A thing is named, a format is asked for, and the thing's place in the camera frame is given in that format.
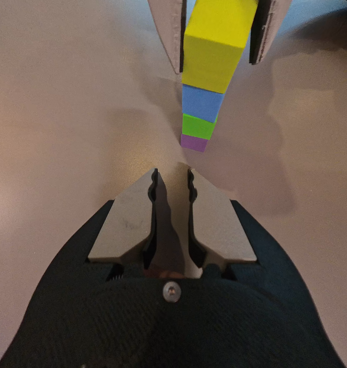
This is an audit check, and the green foam cube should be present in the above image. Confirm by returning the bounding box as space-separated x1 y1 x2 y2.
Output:
182 113 218 140

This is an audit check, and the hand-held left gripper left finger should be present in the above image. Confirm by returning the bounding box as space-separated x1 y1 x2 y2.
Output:
88 168 159 270

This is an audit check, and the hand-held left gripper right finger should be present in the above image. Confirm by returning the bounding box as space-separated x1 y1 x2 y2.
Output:
188 168 258 268

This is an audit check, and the blue foam cube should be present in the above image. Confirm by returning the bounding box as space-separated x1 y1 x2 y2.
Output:
182 84 226 122

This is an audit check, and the yellow foam cube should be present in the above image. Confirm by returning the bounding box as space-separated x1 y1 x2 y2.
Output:
181 0 259 94

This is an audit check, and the purple foam cube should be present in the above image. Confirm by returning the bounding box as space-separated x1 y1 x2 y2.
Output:
180 134 208 152

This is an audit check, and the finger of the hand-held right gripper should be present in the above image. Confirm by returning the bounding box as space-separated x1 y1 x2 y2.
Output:
149 0 187 75
249 0 292 65

